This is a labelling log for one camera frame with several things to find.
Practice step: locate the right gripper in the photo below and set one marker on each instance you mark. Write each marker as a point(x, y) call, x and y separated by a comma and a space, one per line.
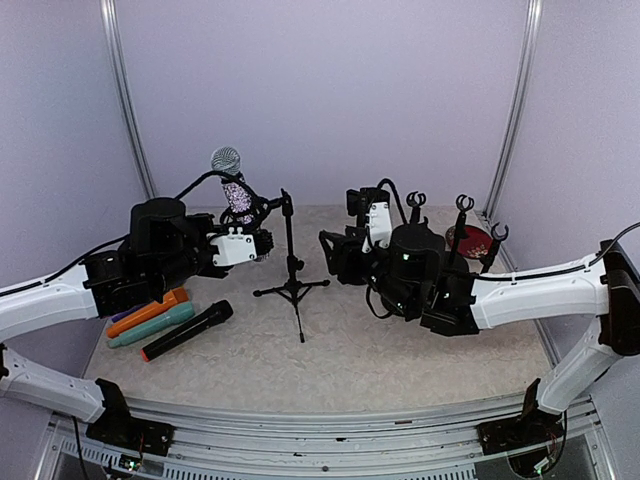
point(344, 252)

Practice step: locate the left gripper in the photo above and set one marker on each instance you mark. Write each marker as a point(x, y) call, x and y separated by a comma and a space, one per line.
point(207, 221)

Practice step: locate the orange microphone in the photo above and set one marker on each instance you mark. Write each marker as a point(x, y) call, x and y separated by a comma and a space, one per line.
point(146, 312)

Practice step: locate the black tripod mic stand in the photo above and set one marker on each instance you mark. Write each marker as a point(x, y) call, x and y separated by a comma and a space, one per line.
point(293, 290)

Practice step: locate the black microphone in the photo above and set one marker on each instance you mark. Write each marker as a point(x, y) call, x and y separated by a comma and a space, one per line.
point(216, 314)

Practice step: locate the teal microphone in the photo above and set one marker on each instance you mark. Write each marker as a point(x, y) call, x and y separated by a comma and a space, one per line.
point(172, 317)

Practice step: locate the glitter silver microphone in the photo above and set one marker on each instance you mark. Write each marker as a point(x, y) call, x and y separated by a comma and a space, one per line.
point(227, 160)

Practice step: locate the purple microphone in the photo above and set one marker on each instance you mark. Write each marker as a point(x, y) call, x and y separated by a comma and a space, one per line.
point(120, 316)

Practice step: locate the tall round stand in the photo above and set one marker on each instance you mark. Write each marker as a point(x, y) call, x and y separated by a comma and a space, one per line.
point(357, 204)

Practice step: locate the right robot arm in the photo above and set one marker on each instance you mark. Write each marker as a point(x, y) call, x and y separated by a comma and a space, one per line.
point(417, 279)

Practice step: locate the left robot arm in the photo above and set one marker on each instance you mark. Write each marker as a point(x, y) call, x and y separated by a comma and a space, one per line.
point(164, 247)

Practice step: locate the red floral plate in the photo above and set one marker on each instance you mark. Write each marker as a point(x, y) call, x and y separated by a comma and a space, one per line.
point(475, 244)

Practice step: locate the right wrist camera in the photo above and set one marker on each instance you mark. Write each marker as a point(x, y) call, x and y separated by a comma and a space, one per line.
point(377, 219)

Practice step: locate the front aluminium rail base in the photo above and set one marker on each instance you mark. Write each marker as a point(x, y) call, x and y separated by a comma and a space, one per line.
point(433, 443)

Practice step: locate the left aluminium frame post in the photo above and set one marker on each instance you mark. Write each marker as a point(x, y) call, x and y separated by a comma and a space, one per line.
point(109, 15)

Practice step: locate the aluminium frame post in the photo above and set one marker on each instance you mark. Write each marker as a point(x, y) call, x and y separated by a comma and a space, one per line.
point(109, 15)
point(525, 65)

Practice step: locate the right aluminium frame post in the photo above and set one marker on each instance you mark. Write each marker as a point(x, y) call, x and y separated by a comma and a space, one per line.
point(525, 65)

